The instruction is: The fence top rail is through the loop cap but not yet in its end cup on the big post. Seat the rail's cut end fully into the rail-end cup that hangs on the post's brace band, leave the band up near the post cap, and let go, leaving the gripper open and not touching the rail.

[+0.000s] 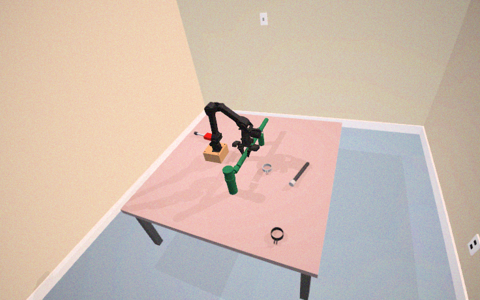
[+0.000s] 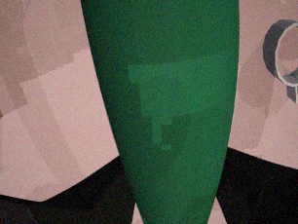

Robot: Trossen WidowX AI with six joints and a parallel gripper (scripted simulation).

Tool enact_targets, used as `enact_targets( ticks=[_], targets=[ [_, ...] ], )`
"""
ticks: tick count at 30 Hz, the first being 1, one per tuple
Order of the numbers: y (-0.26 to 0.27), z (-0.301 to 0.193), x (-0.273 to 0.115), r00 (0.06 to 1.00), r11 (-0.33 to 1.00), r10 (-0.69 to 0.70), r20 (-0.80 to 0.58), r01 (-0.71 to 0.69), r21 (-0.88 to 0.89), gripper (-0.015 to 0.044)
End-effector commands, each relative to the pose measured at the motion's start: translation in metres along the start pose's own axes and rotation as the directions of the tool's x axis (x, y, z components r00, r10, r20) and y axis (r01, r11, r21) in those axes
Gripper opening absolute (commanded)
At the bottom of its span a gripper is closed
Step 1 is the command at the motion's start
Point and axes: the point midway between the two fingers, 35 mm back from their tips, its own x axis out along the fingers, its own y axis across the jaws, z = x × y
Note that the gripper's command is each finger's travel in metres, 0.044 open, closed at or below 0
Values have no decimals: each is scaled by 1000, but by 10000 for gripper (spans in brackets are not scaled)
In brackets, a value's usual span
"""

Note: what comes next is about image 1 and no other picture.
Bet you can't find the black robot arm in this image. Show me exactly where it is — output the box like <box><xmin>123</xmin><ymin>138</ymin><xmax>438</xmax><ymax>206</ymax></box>
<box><xmin>204</xmin><ymin>102</ymin><xmax>262</xmax><ymax>153</ymax></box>

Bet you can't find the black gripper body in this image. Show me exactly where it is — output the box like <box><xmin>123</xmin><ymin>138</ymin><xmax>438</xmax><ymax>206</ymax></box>
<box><xmin>232</xmin><ymin>137</ymin><xmax>260</xmax><ymax>151</ymax></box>

